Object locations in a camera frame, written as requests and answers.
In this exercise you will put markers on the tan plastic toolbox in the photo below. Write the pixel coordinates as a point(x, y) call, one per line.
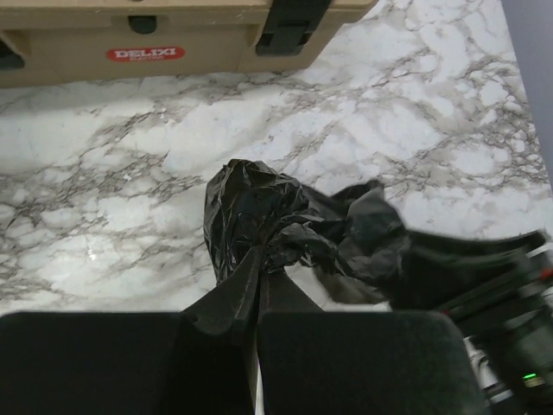
point(55, 42)

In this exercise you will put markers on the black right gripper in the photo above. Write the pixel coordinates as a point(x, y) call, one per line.
point(494, 292)

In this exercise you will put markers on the black plastic trash bag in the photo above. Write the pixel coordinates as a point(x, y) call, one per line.
point(355, 241)

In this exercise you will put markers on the black blue-ribbed left gripper right finger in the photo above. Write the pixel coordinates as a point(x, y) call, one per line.
point(314, 361)

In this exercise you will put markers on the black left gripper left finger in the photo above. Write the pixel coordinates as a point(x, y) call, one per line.
point(196, 361)

